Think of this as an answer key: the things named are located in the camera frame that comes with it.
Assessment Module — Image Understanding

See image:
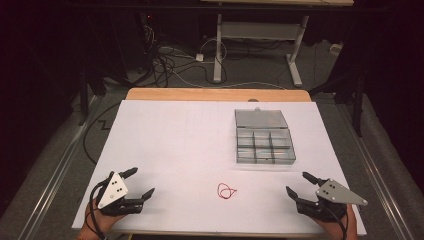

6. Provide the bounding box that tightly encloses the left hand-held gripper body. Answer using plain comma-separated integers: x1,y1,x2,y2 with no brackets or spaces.
96,171,145,217

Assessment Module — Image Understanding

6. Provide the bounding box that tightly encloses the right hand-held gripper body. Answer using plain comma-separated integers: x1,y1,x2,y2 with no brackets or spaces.
294,178,369,223

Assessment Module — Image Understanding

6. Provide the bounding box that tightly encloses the person's left hand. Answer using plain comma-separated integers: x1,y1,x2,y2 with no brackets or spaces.
77,199,127,240

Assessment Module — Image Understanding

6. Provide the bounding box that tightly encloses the person's right hand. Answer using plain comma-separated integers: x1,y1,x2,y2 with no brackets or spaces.
314,203,360,240

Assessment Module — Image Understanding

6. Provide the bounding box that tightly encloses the white board sheet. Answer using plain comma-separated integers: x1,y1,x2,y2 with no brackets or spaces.
71,99,368,237

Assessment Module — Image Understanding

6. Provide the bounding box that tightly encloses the clear plastic compartment box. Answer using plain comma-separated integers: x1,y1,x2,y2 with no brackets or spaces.
234,107,297,165

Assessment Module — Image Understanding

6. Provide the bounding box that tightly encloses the black stand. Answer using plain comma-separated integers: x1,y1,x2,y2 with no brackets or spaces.
308,63,369,138
77,63,108,127

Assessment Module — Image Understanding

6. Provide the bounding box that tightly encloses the wooden table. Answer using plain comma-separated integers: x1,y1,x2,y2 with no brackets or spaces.
111,87,329,238

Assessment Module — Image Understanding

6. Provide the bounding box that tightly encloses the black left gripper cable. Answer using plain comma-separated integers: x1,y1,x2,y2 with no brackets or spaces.
87,176,113,240

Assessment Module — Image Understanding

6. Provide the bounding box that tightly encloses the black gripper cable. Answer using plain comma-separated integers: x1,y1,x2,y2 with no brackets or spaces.
326,204,349,240
87,176,113,240

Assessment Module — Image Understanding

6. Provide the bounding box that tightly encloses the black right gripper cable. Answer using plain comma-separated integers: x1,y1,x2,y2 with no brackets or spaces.
326,204,349,240

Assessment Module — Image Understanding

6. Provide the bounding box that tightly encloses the metal floor rail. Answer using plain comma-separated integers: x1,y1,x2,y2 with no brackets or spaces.
16,94,101,240
334,101,416,240

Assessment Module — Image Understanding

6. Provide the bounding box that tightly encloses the black floor cable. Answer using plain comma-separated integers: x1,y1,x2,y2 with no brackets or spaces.
82,101,122,165

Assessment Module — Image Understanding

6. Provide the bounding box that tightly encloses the red string loop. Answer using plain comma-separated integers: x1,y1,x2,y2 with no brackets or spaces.
216,182,238,201

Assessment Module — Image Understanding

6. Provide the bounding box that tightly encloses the bundle of black floor cables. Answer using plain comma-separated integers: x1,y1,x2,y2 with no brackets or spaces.
141,23,229,88

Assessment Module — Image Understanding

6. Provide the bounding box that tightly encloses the white floor cable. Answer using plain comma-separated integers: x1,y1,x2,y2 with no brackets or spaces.
171,68,288,91

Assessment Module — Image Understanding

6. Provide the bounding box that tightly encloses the white metal frame desk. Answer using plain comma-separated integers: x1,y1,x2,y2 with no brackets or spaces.
201,0,355,88

